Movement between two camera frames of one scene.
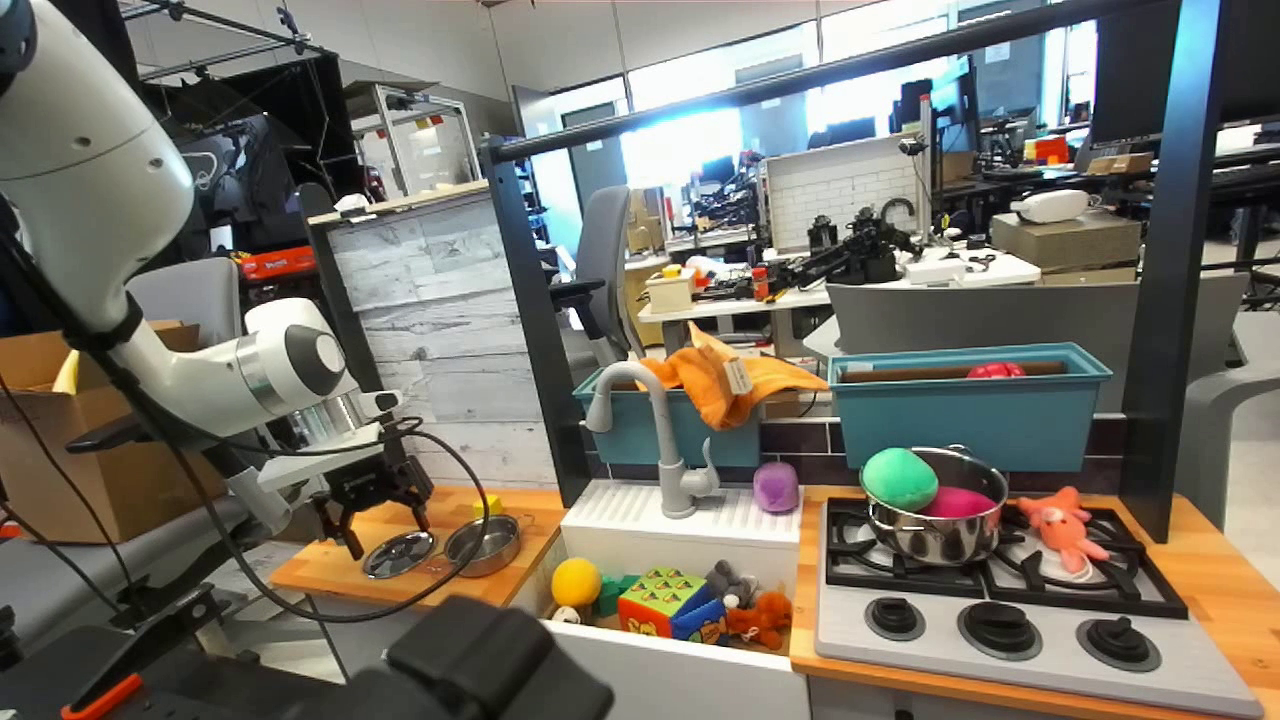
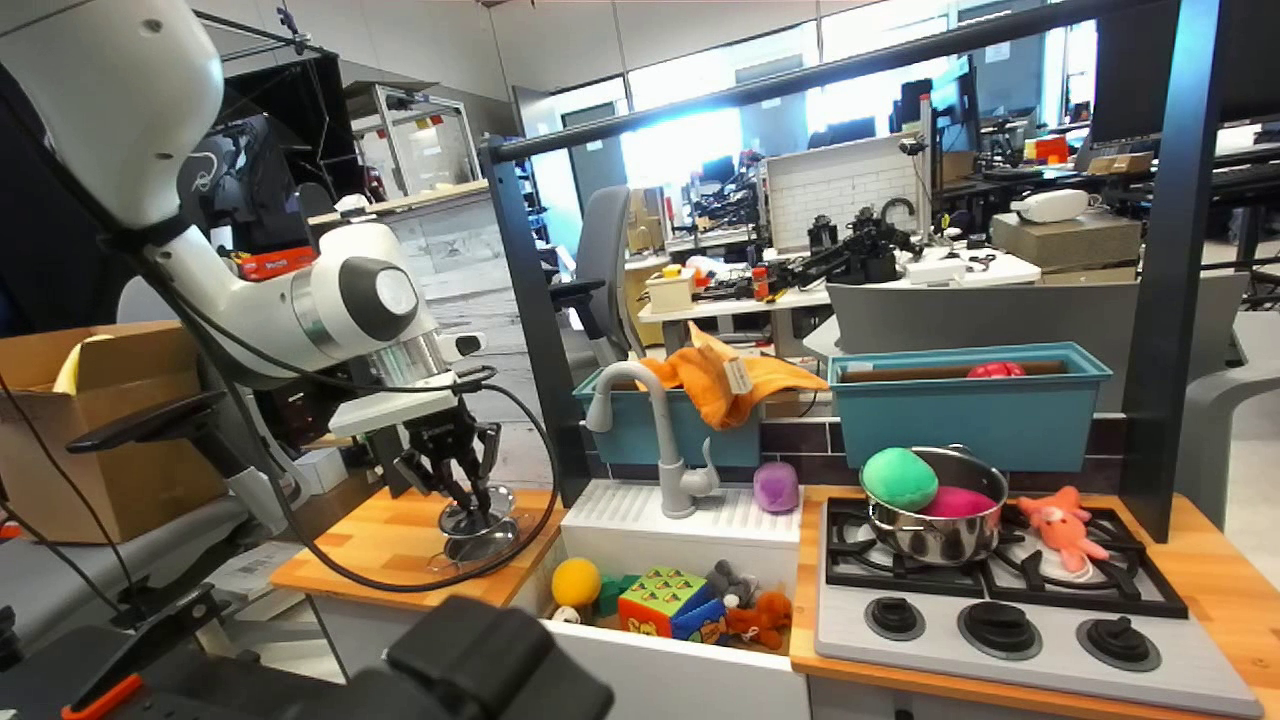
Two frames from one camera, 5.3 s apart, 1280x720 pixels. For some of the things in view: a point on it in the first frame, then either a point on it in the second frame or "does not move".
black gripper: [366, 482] → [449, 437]
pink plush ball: [960, 502] does not move
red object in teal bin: [996, 369] does not move
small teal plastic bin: [633, 429] does not move
